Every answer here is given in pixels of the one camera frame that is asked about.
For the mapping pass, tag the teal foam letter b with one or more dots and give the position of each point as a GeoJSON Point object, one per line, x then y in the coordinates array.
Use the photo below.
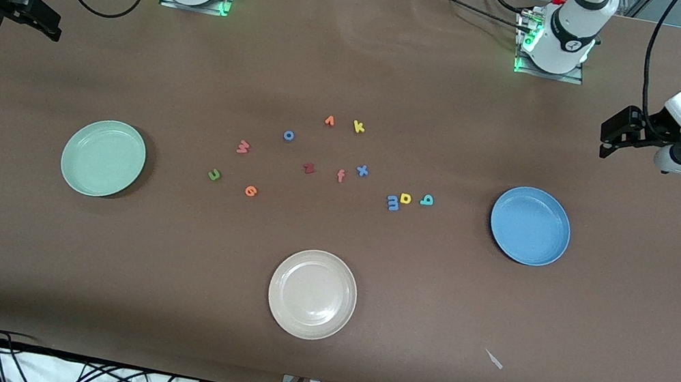
{"type": "Point", "coordinates": [423, 203]}

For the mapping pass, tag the yellow letter D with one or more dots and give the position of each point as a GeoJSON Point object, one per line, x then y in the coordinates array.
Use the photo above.
{"type": "Point", "coordinates": [402, 198]}

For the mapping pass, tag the green foam letter u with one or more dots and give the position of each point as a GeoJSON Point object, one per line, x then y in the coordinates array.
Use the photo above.
{"type": "Point", "coordinates": [214, 179]}

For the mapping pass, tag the pink foam letter w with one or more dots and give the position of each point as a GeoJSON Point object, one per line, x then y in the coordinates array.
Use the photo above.
{"type": "Point", "coordinates": [242, 148]}

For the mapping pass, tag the blue foam letter E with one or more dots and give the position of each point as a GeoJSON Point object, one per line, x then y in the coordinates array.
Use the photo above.
{"type": "Point", "coordinates": [393, 202]}

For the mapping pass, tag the orange foam letter e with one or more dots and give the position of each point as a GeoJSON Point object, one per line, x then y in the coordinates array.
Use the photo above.
{"type": "Point", "coordinates": [250, 190]}

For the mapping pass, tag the blue plate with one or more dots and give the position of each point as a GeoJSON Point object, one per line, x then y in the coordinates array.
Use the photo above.
{"type": "Point", "coordinates": [528, 226]}

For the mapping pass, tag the green plate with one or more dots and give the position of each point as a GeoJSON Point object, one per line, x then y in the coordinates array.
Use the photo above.
{"type": "Point", "coordinates": [104, 158]}

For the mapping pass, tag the blue foam letter x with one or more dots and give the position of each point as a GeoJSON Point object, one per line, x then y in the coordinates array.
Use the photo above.
{"type": "Point", "coordinates": [362, 170]}

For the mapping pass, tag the white paper scrap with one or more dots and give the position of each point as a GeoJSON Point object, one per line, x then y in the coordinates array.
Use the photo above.
{"type": "Point", "coordinates": [495, 361]}

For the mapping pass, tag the yellow foam letter k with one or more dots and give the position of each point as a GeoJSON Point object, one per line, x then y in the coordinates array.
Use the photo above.
{"type": "Point", "coordinates": [357, 126]}

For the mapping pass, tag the blue foam letter o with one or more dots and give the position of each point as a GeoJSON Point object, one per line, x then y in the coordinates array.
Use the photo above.
{"type": "Point", "coordinates": [285, 135]}

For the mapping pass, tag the salmon foam letter f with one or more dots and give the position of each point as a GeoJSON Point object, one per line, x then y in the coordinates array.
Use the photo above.
{"type": "Point", "coordinates": [340, 176]}

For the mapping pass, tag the orange foam letter v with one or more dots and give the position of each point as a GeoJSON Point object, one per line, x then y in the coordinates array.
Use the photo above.
{"type": "Point", "coordinates": [329, 121]}

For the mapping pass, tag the dark red foam letter z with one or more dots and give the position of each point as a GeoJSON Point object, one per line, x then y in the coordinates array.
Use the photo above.
{"type": "Point", "coordinates": [309, 168]}

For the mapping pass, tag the beige plate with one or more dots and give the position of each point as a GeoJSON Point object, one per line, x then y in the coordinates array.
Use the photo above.
{"type": "Point", "coordinates": [313, 293]}

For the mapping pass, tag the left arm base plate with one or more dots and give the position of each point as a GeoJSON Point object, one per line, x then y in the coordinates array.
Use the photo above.
{"type": "Point", "coordinates": [570, 79]}

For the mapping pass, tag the aluminium rail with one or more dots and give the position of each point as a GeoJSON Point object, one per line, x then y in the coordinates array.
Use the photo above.
{"type": "Point", "coordinates": [642, 3]}

